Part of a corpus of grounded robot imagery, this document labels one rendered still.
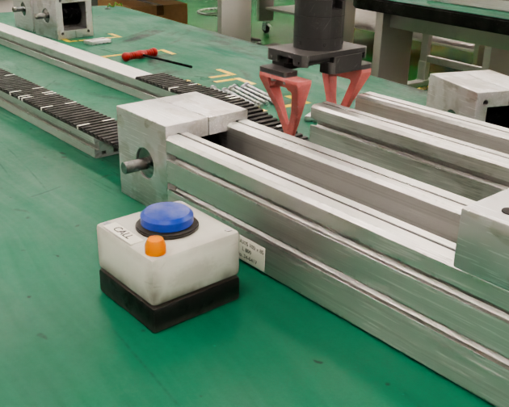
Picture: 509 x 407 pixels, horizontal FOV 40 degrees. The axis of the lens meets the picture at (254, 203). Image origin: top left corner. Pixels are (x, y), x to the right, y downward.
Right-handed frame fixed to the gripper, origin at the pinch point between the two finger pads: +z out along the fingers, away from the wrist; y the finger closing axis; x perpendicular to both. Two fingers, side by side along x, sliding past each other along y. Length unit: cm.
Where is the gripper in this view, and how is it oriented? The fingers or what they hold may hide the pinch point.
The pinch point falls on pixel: (313, 123)
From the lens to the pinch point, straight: 85.7
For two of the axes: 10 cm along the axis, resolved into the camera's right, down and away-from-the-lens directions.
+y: 7.6, -2.4, 6.0
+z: -0.2, 9.2, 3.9
